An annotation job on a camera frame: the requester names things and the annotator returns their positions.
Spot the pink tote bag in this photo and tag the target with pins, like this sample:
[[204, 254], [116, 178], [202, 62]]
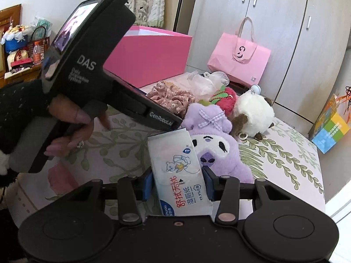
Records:
[[238, 57]]

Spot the grey wardrobe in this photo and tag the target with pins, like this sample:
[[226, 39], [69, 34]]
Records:
[[288, 33]]

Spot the white ball pendant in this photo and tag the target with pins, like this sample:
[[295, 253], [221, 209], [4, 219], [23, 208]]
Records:
[[256, 88]]

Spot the floral bed sheet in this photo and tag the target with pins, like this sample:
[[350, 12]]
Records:
[[109, 148]]

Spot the white and blue bouquet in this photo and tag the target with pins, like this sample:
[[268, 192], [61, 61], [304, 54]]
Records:
[[13, 38]]

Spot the white plush cat toy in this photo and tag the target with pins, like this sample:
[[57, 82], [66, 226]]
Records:
[[255, 112]]

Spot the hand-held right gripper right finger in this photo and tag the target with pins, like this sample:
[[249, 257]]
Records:
[[209, 186]]

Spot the pink floral cloth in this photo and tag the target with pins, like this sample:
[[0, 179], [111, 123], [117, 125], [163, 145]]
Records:
[[170, 96]]

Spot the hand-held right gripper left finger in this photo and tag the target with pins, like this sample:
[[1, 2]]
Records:
[[148, 187]]

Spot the colourful paper gift bag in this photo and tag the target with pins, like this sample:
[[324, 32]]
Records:
[[330, 126]]

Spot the crumpled clear plastic bag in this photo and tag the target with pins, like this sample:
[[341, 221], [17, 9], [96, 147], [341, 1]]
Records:
[[200, 83]]

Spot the checked basket bag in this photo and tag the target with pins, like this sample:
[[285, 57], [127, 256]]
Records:
[[45, 43]]

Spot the white wet wipes pack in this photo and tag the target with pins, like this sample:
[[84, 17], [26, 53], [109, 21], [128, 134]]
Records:
[[175, 167]]

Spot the red strawberry plush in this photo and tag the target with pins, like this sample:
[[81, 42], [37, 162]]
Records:
[[227, 98]]

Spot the plastic water bottle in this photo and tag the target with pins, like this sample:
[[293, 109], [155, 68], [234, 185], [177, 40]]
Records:
[[36, 53]]

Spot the wooden shelf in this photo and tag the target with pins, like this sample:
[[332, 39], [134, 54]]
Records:
[[11, 13]]

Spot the purple plush toy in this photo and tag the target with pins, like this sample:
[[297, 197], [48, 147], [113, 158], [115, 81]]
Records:
[[219, 145]]

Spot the person's left forearm black sleeve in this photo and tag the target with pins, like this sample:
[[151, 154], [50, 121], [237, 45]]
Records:
[[19, 115]]

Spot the white mesh pouch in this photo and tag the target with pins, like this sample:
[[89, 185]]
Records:
[[220, 78]]

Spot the person's left hand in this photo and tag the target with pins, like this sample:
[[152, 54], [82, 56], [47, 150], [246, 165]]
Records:
[[72, 115]]

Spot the pink cardboard box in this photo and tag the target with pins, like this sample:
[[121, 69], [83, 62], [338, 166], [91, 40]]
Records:
[[153, 52]]

